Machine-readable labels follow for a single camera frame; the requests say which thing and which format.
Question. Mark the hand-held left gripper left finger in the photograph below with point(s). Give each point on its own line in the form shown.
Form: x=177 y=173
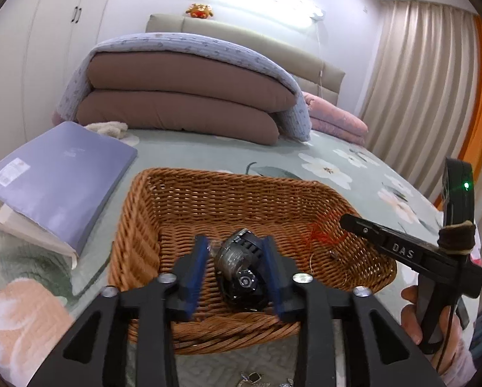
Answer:
x=197 y=266

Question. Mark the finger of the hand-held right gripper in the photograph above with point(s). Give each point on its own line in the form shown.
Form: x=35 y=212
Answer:
x=380 y=238

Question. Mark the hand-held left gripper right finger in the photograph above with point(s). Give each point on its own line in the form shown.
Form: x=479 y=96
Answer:
x=274 y=266

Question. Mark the brown wicker basket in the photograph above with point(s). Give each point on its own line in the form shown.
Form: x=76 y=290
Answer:
x=176 y=209

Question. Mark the person's right hand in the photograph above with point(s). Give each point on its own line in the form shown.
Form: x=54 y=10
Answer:
x=410 y=314

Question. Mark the folded pink blanket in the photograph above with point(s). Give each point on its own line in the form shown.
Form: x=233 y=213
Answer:
x=333 y=119

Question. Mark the beige curtain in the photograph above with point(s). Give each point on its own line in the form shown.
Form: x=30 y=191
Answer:
x=418 y=88

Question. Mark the white fluffy cloth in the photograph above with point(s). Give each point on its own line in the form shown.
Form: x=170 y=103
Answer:
x=110 y=128

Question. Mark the purple flat box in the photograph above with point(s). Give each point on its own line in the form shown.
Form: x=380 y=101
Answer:
x=59 y=177

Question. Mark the folded brown and blue quilt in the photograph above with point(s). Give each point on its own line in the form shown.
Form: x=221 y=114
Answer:
x=176 y=100

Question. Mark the white flat box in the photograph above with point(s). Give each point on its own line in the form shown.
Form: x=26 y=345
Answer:
x=27 y=234

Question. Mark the beige padded headboard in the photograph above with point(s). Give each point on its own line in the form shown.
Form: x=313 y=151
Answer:
x=241 y=38

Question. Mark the orange plush toy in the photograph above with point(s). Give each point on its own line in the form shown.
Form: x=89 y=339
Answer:
x=200 y=11

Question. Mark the white wardrobe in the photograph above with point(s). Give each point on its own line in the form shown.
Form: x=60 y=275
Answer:
x=47 y=48

